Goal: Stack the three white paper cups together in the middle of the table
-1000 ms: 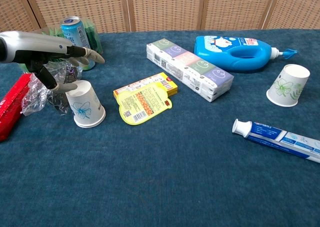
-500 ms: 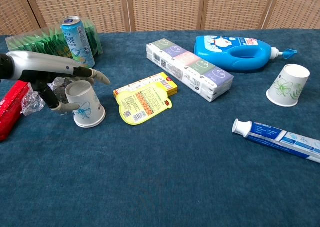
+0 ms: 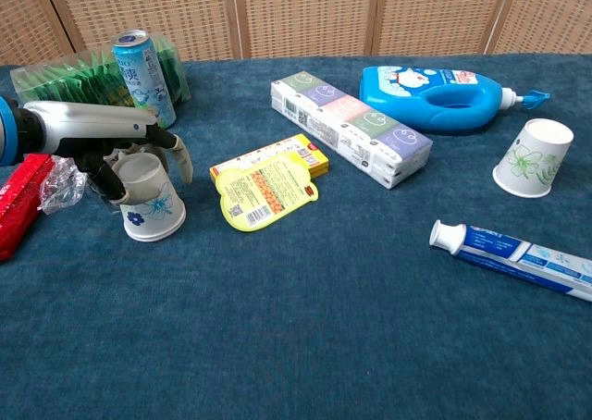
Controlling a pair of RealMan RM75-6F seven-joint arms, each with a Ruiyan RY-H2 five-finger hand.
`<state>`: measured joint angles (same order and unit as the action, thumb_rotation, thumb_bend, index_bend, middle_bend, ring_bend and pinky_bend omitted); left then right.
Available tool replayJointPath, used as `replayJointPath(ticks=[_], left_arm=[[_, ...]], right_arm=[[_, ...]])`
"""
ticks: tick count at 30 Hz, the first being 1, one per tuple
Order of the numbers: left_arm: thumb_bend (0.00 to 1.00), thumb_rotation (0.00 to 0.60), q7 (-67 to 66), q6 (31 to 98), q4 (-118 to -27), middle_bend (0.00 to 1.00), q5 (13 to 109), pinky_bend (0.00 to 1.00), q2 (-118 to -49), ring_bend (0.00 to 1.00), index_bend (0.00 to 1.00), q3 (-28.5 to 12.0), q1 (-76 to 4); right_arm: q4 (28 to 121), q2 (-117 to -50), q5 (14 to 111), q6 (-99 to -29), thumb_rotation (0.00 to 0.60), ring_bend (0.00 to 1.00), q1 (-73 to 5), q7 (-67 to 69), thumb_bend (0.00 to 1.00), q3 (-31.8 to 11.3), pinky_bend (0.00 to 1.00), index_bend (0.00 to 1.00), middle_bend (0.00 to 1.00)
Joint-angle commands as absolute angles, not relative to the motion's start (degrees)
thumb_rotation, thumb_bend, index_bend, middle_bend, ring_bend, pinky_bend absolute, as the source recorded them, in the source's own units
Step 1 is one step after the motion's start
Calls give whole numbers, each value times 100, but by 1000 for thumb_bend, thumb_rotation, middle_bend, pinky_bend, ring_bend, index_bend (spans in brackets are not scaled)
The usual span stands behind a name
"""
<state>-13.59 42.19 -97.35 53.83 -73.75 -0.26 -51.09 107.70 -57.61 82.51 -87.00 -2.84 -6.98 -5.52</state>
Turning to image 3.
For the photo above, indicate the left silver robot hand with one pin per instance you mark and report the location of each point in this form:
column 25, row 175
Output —
column 92, row 126

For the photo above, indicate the white paper cup green flowers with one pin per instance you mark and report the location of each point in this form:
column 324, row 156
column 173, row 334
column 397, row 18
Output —
column 532, row 161

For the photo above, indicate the clear box green sachets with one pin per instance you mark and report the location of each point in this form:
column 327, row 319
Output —
column 69, row 84

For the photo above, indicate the crumpled clear plastic bag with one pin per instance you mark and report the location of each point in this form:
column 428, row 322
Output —
column 62, row 184

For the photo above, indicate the light blue drink can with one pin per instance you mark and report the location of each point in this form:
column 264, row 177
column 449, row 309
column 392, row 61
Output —
column 143, row 77

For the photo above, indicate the red snack package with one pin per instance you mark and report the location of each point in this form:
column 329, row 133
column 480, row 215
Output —
column 16, row 202

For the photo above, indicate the flat yellow cardboard box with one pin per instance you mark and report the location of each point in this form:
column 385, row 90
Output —
column 268, row 154

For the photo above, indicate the yellow snack pouch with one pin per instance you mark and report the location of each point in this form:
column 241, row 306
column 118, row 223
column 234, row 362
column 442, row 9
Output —
column 263, row 193

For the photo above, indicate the wicker folding screen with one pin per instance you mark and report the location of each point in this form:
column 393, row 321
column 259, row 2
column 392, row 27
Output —
column 305, row 13

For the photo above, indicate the pastel tissue multipack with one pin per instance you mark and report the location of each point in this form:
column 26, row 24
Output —
column 356, row 128

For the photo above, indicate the dark blue table cloth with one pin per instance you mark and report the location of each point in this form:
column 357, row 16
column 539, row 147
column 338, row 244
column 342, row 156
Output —
column 277, row 327

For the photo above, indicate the blue detergent bottle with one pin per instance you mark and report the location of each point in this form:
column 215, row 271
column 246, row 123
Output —
column 402, row 101

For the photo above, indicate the blue white toothpaste tube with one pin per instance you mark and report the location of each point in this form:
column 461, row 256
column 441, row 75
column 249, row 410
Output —
column 509, row 255

